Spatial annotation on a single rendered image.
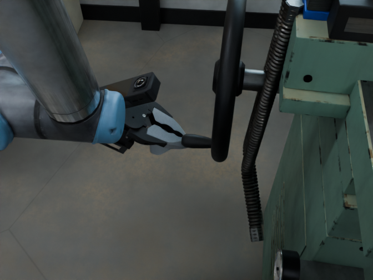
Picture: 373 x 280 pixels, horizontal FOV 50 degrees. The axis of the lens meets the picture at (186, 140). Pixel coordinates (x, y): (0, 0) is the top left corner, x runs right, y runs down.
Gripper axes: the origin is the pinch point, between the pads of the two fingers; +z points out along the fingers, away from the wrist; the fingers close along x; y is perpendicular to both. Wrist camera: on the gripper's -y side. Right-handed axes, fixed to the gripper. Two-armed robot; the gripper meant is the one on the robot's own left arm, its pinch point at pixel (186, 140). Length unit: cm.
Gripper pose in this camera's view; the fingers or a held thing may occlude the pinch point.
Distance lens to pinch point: 71.9
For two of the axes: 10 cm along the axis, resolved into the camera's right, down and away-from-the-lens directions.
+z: 8.5, 4.2, 3.1
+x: -1.5, 7.7, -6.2
